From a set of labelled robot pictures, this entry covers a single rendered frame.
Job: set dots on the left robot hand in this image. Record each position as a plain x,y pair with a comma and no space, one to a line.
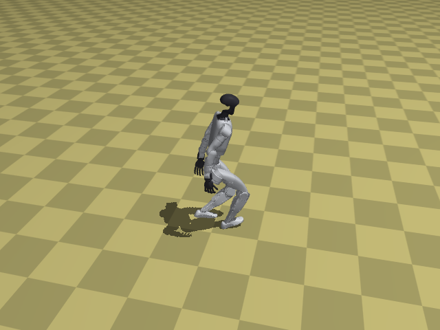
199,165

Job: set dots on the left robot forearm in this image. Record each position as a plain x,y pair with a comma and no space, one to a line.
203,147

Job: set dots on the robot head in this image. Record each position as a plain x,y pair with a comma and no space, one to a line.
228,100

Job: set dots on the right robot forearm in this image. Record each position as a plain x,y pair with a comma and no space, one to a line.
208,164

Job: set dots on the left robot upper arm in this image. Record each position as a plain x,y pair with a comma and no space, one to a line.
207,133

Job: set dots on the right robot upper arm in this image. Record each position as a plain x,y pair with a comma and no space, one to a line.
224,133

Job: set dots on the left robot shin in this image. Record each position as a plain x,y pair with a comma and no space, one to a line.
216,200

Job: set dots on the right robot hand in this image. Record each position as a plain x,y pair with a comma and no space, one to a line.
209,185

